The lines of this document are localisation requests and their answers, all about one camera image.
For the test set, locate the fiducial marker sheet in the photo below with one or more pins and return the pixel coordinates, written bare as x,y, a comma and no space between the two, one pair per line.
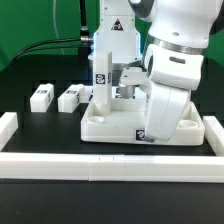
86,96

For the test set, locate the white U-shaped obstacle fence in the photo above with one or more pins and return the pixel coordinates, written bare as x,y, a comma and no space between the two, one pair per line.
103,168

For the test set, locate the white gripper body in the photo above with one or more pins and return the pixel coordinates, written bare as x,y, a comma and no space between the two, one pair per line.
165,108

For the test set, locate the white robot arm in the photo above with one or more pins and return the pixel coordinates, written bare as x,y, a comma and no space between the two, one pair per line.
180,32

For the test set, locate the white desk tabletop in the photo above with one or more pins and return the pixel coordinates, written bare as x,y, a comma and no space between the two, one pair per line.
126,120

